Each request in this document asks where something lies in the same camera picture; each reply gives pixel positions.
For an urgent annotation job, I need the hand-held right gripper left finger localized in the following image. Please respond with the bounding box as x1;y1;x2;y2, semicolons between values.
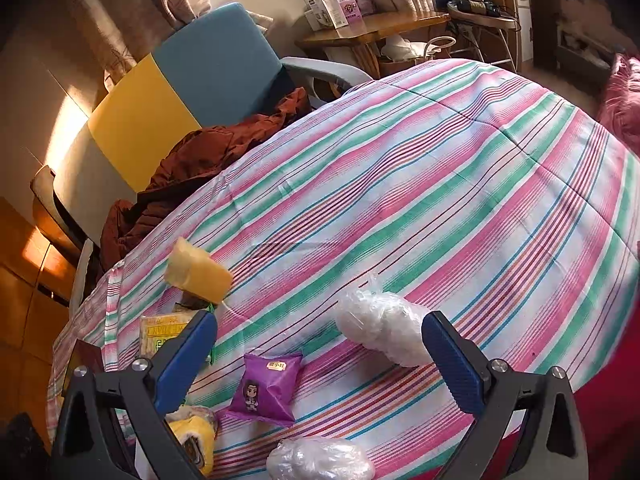
47;310;219;480

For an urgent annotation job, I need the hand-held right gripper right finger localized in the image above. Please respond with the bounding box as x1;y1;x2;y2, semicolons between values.
421;310;591;480

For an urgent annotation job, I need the green yellow cracker packet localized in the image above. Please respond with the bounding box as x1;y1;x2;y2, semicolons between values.
140;310;216;366

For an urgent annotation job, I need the yellow snack packet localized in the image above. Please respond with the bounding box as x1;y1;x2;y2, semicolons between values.
165;406;219;478

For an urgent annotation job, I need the purple cartoon snack packet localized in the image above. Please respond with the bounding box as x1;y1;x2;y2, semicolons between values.
225;351;305;428

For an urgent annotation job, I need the clear white snack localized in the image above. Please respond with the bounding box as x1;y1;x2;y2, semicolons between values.
334;272;441;368
266;437;376;480

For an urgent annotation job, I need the yellow cake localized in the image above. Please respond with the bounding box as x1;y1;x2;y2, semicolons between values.
164;236;233;306

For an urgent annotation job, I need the wooden wardrobe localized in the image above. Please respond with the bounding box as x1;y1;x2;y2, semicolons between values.
0;195;86;411

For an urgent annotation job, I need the striped pink green blanket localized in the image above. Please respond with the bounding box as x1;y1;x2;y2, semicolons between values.
46;57;640;480

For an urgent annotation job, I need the red-brown jacket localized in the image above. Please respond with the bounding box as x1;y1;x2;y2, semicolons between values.
99;86;313;273

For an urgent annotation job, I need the grey yellow blue armchair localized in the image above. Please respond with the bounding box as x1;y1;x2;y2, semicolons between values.
50;2;373;311

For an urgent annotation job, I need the pink fluffy blanket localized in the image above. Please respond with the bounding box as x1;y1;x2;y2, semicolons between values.
597;52;640;156

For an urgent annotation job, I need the white plastic bag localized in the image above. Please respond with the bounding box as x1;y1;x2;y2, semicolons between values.
381;34;443;63

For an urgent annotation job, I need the wooden desk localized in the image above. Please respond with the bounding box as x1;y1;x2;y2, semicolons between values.
295;10;453;78

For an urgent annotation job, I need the white cabinet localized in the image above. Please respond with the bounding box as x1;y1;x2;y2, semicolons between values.
512;0;533;66

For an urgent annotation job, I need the black electronic device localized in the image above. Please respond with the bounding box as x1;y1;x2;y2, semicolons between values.
452;0;501;16

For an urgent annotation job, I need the pink box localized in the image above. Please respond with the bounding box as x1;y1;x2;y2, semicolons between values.
336;0;366;28

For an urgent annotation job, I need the small white carton box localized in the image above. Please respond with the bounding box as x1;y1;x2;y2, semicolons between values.
305;0;326;31

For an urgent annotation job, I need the large white carton box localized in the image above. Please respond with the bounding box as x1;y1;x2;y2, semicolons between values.
312;0;351;30

